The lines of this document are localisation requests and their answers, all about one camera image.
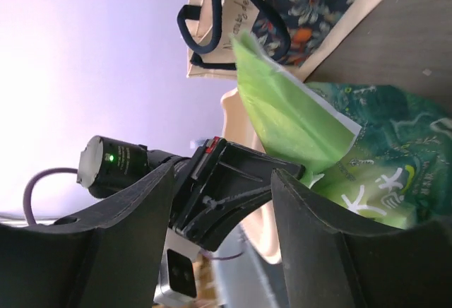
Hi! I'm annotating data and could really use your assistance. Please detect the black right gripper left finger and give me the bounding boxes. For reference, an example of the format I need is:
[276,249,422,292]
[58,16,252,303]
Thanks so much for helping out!
[1,164,174,308]

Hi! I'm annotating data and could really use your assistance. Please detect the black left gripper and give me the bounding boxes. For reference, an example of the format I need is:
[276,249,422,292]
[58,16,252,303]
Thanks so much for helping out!
[169,137,306,251]

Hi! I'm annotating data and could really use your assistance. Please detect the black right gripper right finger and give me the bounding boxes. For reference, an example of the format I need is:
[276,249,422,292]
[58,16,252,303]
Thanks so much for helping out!
[271,170,451,307]

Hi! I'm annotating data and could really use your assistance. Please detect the green litter bag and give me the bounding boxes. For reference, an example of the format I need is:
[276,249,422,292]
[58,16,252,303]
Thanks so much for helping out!
[232,32,451,229]

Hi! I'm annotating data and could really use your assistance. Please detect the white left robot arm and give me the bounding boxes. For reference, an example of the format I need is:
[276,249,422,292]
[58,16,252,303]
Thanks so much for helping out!
[77,136,306,251]

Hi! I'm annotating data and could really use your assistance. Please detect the beige canvas tote bag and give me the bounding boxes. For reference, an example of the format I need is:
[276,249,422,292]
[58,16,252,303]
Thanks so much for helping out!
[177,0,382,80]

